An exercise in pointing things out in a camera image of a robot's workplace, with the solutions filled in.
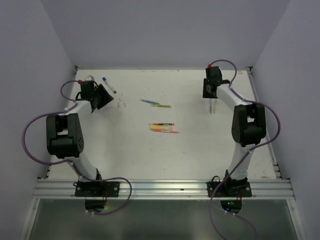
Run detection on green thin pen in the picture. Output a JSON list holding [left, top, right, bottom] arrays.
[[209, 98, 213, 115]]

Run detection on blue white marker pen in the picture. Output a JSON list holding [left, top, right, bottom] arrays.
[[102, 77, 117, 94]]

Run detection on yellow thin pen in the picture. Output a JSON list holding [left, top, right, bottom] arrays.
[[212, 99, 217, 114]]

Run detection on blue highlighter pen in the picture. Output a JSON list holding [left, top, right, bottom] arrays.
[[140, 99, 160, 105]]

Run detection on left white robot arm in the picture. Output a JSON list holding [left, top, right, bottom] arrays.
[[46, 80, 114, 197]]

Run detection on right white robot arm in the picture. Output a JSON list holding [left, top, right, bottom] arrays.
[[202, 66, 267, 197]]

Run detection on yellow gold highlighter pen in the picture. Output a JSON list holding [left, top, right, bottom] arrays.
[[151, 104, 172, 108]]

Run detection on dark red pen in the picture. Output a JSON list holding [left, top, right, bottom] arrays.
[[149, 123, 175, 126]]

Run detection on fat yellow highlighter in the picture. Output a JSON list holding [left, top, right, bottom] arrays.
[[149, 125, 173, 132]]

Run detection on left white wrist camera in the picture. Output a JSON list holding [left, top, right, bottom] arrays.
[[85, 75, 95, 81]]

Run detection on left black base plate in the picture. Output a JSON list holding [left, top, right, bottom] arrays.
[[73, 181, 120, 198]]

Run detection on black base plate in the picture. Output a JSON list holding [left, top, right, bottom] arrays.
[[206, 181, 253, 198], [73, 181, 120, 198]]

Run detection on aluminium front rail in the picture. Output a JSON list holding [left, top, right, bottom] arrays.
[[32, 179, 295, 200]]

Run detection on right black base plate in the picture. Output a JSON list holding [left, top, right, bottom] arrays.
[[206, 181, 253, 198]]

